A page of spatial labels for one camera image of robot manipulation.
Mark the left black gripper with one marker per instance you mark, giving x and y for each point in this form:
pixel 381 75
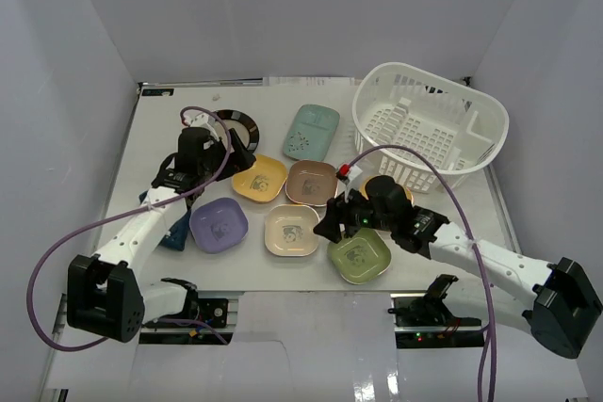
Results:
pixel 231 152

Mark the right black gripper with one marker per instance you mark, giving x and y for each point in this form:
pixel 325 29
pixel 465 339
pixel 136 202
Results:
pixel 338 212

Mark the round black rimmed plate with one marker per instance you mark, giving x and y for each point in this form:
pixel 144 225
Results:
pixel 245 127

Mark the cream square panda plate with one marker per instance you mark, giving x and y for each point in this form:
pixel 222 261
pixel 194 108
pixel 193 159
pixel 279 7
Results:
pixel 289 230

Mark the orange square panda plate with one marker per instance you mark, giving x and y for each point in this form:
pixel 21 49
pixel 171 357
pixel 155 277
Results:
pixel 363 189

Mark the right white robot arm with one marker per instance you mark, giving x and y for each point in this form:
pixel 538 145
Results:
pixel 555 303

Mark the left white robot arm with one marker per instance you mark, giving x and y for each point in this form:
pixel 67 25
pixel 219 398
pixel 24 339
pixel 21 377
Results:
pixel 103 292

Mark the white plastic basket bin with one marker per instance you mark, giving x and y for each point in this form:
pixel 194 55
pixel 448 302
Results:
pixel 424 130

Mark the yellow square panda plate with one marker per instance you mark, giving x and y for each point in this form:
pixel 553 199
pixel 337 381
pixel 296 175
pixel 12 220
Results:
pixel 263 181

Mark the green square panda plate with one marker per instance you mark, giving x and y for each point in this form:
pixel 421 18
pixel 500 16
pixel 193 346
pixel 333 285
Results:
pixel 361 258

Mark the brown square plate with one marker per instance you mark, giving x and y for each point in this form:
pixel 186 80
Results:
pixel 311 182

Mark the purple square panda plate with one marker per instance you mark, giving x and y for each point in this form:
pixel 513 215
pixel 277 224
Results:
pixel 218 225

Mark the teal rectangular plate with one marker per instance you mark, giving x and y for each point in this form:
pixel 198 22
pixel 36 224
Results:
pixel 310 135

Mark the papers at table back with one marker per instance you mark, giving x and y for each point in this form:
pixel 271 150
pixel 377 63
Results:
pixel 310 81

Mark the dark blue leaf dish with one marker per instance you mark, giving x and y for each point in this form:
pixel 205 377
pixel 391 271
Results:
pixel 174 235

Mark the black label sticker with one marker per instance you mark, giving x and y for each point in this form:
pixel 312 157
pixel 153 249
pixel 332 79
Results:
pixel 157 92

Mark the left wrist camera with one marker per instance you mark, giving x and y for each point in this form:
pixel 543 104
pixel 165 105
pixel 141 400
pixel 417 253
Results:
pixel 194 117

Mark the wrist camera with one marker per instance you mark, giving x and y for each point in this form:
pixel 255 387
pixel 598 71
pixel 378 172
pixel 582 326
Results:
pixel 194 117
pixel 351 176

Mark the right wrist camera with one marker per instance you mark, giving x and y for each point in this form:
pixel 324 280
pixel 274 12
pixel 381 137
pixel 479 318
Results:
pixel 351 176

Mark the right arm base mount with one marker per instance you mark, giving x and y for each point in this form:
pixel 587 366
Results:
pixel 423 320

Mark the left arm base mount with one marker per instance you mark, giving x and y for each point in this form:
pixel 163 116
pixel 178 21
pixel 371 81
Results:
pixel 216 322

